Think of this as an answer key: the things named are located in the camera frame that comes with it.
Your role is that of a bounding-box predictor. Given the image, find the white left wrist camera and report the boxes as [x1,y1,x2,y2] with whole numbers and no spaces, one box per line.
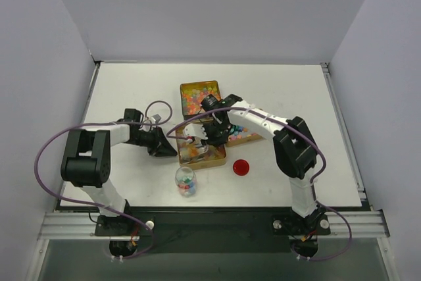
[148,114,162,126]

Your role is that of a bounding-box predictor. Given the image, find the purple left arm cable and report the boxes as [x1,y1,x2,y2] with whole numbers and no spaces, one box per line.
[34,100,175,261]

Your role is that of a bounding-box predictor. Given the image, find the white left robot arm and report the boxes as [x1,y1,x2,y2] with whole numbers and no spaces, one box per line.
[61,109,177,236]

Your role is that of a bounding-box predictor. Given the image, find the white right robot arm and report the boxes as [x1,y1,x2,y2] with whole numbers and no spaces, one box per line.
[201,94,317,234]

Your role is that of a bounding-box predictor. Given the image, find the red jar lid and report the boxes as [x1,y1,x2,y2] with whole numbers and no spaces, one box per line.
[232,159,250,176]

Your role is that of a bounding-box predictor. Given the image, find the gold tin neon star candies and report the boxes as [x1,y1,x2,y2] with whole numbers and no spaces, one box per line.
[180,80,221,119]

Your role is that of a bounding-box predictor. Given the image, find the gold tin popsicle candies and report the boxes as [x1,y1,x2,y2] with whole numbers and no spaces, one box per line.
[176,126,227,170]

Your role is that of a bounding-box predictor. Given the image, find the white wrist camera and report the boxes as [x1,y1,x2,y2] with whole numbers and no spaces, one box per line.
[183,123,208,140]
[148,114,162,126]

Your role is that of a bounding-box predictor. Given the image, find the gold tin pastel star candies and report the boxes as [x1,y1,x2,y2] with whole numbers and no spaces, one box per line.
[226,125,262,147]

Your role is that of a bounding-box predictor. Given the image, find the clear glass jar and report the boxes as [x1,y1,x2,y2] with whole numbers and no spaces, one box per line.
[175,166,197,197]

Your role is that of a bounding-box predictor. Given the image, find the aluminium frame rail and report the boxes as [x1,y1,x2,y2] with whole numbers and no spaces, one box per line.
[38,211,390,241]

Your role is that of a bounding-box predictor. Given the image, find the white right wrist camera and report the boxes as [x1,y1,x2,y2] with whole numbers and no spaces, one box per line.
[183,123,208,140]

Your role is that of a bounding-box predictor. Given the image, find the shiny metal scoop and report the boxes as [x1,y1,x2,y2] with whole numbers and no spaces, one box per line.
[187,141,209,159]

